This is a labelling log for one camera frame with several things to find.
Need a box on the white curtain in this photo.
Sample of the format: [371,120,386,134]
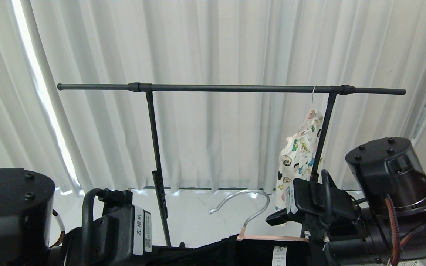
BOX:
[0,0,426,194]

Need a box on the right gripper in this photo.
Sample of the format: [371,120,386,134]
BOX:
[311,236,387,266]

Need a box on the black clothes rack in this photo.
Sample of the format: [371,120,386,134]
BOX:
[57,82,407,247]

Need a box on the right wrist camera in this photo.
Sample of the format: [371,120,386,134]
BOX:
[266,178,361,241]

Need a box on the cream printed garment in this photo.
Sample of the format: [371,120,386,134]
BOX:
[275,110,324,212]

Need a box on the pink clothes hanger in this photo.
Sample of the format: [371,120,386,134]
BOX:
[209,190,310,242]
[297,86,318,138]

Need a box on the black garment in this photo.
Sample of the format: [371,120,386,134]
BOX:
[154,235,311,266]

